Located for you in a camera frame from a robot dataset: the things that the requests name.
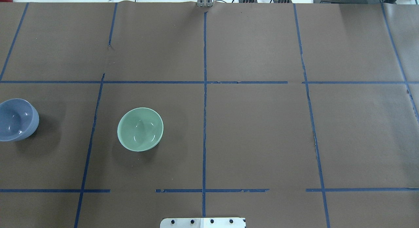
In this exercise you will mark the white metal mounting plate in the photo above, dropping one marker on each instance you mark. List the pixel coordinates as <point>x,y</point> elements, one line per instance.
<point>234,222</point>

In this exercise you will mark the blue ceramic bowl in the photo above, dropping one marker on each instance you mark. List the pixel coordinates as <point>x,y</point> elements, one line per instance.
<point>18,120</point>

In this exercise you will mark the green ceramic bowl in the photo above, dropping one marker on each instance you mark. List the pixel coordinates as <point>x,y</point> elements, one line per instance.
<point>140,129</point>

